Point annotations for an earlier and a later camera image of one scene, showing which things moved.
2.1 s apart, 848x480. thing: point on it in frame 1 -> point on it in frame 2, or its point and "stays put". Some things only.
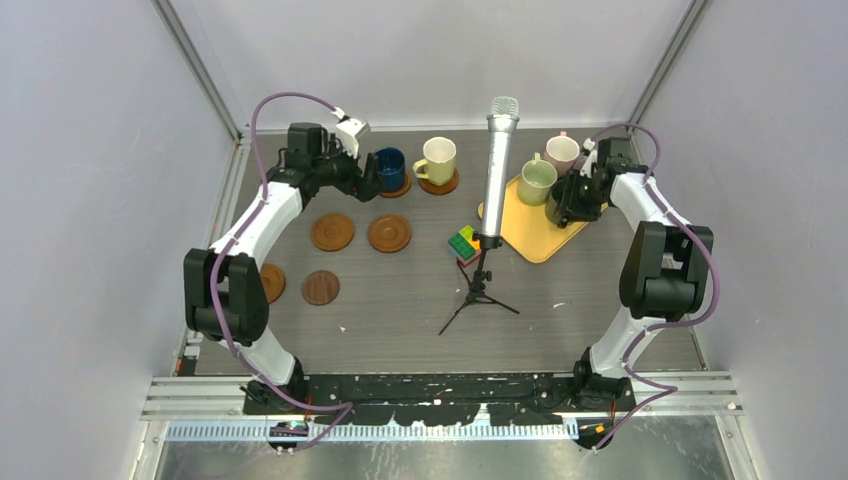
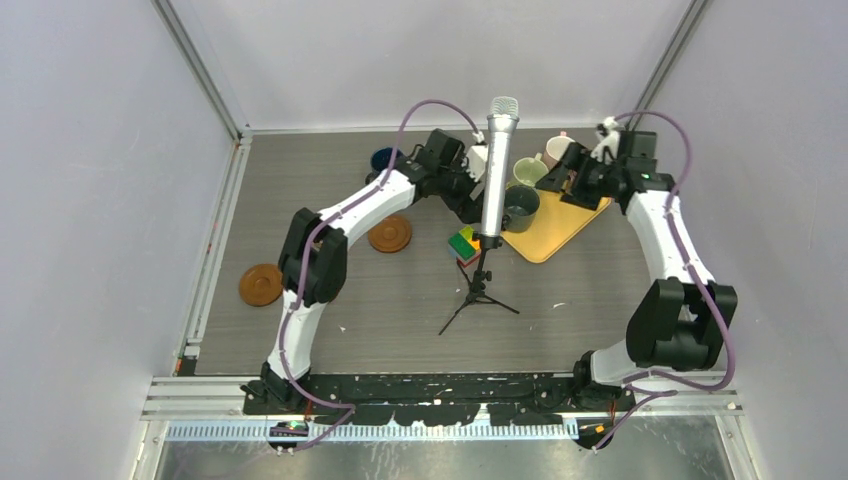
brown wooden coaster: x=389 y=233 stays put
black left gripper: x=363 y=186 -> x=467 y=210
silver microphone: x=503 y=122 stays put
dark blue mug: x=391 y=168 stays put
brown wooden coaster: x=273 y=281 stays put
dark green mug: x=552 y=202 -> x=520 y=205
